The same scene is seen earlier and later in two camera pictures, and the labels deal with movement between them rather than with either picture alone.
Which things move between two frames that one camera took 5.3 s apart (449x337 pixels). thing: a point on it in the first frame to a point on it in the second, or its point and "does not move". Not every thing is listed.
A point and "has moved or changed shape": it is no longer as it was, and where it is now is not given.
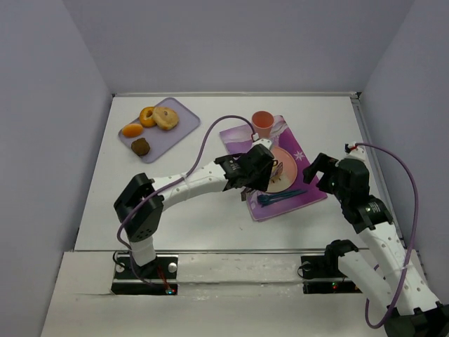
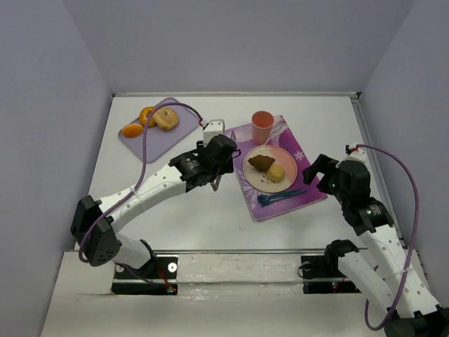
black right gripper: [316, 168] does not move
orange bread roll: [132, 130] does not move
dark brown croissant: [140, 146] has moved or changed shape
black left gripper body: [258, 179] to [223, 163]
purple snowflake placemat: [240, 138] does not move
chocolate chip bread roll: [166, 119] does not move
